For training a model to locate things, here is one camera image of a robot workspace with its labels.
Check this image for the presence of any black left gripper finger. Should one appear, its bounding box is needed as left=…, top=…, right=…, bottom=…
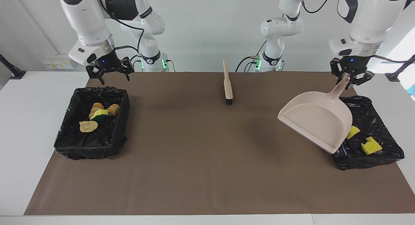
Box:
left=350, top=71, right=375, bottom=89
left=330, top=64, right=345, bottom=79

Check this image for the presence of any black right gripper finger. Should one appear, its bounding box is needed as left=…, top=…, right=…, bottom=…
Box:
left=121, top=56, right=135, bottom=82
left=86, top=67, right=106, bottom=86

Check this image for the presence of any yellow sponge with green backing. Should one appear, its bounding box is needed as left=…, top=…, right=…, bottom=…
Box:
left=90, top=109, right=109, bottom=122

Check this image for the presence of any beige plastic dustpan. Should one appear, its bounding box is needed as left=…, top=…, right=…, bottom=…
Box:
left=277, top=73, right=353, bottom=154

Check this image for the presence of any small yellow sponge piece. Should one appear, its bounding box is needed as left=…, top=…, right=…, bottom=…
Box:
left=346, top=126, right=361, bottom=140

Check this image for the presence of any notched yellow sponge piece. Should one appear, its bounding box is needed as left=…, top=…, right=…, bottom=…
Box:
left=361, top=136, right=383, bottom=155

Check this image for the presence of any beige hand brush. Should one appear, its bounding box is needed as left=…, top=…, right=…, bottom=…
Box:
left=223, top=59, right=234, bottom=105

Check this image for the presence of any black bag covered bin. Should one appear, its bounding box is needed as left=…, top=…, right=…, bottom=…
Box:
left=331, top=95, right=405, bottom=171

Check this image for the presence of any open black lined trash bin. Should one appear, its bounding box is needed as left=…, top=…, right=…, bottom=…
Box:
left=53, top=86, right=130, bottom=160

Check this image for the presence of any brown table mat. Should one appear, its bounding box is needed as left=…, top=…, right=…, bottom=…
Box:
left=24, top=72, right=415, bottom=216

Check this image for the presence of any black right base cable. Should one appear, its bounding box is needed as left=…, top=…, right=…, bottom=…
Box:
left=130, top=55, right=143, bottom=72

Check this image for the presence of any black base cable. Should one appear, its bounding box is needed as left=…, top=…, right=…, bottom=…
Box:
left=130, top=55, right=143, bottom=72
left=236, top=55, right=260, bottom=72

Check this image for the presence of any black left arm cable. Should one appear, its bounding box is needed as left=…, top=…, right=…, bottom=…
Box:
left=300, top=0, right=415, bottom=64

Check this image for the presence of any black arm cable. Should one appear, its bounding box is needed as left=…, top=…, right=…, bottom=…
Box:
left=99, top=0, right=145, bottom=55
left=300, top=0, right=415, bottom=64

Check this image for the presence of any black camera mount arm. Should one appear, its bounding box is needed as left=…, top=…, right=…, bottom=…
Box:
left=385, top=55, right=415, bottom=82
left=0, top=54, right=26, bottom=79

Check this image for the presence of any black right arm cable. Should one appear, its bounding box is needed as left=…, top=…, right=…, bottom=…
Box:
left=99, top=0, right=145, bottom=55

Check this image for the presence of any white wall socket box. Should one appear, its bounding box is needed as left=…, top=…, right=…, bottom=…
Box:
left=43, top=58, right=75, bottom=70

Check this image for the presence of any black left base cable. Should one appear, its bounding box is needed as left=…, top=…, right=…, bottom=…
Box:
left=236, top=55, right=260, bottom=72

